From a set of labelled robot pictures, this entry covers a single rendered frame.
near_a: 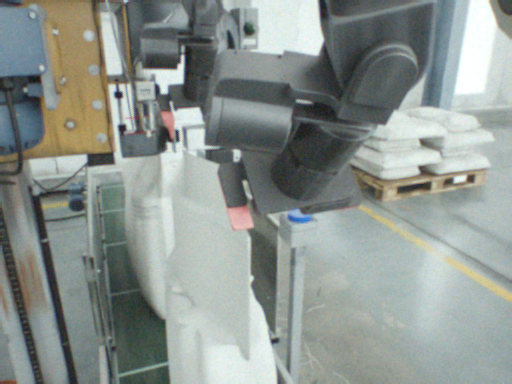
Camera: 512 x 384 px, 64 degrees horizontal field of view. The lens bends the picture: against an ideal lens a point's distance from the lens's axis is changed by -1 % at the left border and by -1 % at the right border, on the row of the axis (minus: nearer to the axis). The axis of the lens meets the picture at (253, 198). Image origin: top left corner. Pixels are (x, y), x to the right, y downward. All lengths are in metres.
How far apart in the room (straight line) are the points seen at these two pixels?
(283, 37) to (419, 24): 4.55
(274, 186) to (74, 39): 0.66
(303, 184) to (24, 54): 0.49
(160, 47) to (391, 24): 0.49
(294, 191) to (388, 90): 0.14
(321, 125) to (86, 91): 0.72
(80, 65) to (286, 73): 0.70
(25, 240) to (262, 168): 0.81
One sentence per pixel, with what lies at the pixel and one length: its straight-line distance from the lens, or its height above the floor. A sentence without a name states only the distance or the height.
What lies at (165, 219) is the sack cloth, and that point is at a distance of 1.32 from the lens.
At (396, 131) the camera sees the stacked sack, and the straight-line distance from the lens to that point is 3.47.
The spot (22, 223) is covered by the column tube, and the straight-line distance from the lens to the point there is 1.10.
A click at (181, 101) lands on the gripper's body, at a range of 0.75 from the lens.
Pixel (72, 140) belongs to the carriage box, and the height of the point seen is 1.06.
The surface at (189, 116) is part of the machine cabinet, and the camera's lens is 3.81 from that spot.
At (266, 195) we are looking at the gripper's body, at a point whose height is 1.13.
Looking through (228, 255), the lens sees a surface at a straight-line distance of 0.60.
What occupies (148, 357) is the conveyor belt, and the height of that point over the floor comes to 0.38.
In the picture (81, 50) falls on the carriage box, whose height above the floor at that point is 1.24.
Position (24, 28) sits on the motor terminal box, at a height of 1.28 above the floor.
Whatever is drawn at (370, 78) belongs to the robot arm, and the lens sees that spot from 0.26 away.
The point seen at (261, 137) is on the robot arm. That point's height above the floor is 1.20.
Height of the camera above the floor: 1.26
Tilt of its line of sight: 21 degrees down
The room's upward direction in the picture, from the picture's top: straight up
